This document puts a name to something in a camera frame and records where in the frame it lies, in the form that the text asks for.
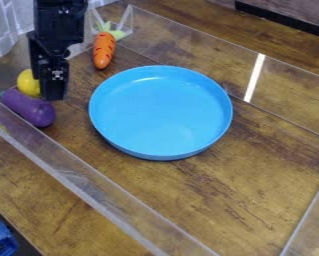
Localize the orange toy carrot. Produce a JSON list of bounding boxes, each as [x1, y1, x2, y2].
[[92, 21, 125, 69]]

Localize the clear acrylic enclosure wall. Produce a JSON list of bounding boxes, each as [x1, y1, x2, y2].
[[0, 0, 319, 256]]

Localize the purple toy eggplant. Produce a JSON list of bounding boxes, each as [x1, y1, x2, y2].
[[1, 88, 56, 127]]

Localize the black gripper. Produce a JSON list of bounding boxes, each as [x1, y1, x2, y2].
[[26, 0, 88, 101]]

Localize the white grid curtain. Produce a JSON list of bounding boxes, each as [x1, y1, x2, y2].
[[0, 0, 109, 58]]

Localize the yellow toy lemon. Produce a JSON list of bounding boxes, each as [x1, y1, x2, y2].
[[17, 69, 40, 98]]

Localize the blue round tray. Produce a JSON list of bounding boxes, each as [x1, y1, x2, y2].
[[88, 65, 232, 161]]

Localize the blue plastic object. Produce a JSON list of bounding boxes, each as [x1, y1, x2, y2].
[[0, 221, 18, 256]]

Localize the dark baseboard strip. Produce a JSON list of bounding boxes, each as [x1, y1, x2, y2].
[[235, 0, 319, 37]]

